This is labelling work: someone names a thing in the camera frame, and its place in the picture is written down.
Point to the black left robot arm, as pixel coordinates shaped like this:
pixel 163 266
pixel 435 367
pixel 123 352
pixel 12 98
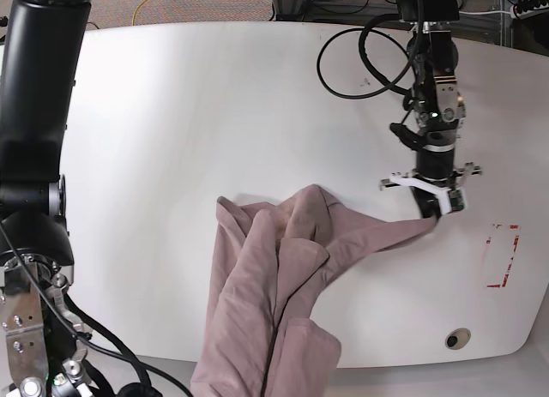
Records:
pixel 429 89

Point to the white power strip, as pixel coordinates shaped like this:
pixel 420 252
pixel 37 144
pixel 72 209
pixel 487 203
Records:
pixel 524 9

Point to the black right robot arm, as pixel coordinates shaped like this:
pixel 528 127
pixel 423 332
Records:
pixel 47 335

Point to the right table grommet hole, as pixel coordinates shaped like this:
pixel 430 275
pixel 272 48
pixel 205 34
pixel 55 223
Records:
pixel 458 338

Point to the mauve T-shirt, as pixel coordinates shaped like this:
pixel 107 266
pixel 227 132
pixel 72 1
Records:
pixel 270 265

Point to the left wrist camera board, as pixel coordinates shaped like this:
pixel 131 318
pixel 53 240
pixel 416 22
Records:
pixel 457 200

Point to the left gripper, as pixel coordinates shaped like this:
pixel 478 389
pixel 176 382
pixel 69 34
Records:
pixel 431 179

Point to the red tape rectangle marking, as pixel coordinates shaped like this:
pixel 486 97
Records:
pixel 499 253

